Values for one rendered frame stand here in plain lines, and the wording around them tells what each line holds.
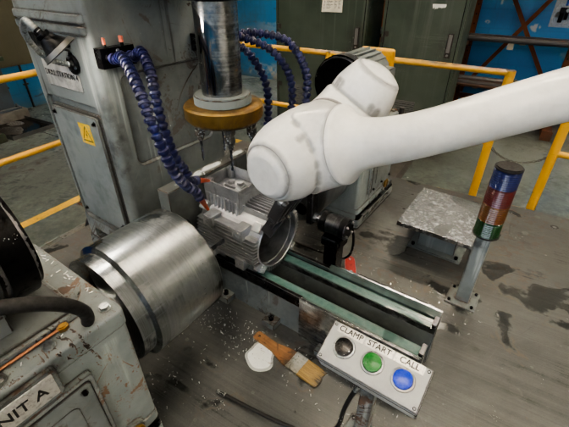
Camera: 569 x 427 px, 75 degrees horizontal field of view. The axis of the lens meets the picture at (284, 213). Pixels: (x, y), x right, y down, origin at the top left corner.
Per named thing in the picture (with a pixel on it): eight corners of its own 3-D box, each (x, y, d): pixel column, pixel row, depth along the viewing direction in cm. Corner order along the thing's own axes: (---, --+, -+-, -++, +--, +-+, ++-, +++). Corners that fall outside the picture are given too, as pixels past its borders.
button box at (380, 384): (319, 363, 66) (314, 355, 62) (339, 329, 69) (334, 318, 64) (415, 420, 57) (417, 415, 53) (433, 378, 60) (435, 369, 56)
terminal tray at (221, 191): (205, 202, 98) (201, 179, 94) (233, 187, 105) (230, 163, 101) (239, 218, 92) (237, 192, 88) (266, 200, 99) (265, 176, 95)
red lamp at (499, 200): (480, 204, 89) (486, 188, 86) (485, 194, 93) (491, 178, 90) (508, 213, 86) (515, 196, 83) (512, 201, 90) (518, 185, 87)
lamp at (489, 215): (475, 220, 91) (480, 204, 89) (480, 209, 95) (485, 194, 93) (502, 228, 88) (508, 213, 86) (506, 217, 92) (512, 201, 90)
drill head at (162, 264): (27, 367, 75) (-30, 274, 62) (169, 268, 100) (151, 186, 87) (98, 443, 63) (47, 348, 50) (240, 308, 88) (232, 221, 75)
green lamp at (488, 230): (470, 235, 94) (475, 220, 91) (475, 224, 98) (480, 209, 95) (496, 243, 91) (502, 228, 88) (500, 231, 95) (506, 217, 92)
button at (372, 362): (360, 368, 60) (358, 365, 59) (367, 351, 61) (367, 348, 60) (377, 378, 59) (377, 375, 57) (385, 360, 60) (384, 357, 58)
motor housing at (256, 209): (200, 256, 104) (190, 197, 93) (245, 224, 117) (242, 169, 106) (255, 286, 94) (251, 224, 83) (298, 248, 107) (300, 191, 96)
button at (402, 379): (389, 385, 58) (389, 382, 56) (397, 367, 59) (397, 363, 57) (408, 396, 56) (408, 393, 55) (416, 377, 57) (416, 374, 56)
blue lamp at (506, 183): (486, 188, 86) (491, 170, 84) (491, 178, 90) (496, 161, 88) (515, 196, 83) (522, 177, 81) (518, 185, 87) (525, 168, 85)
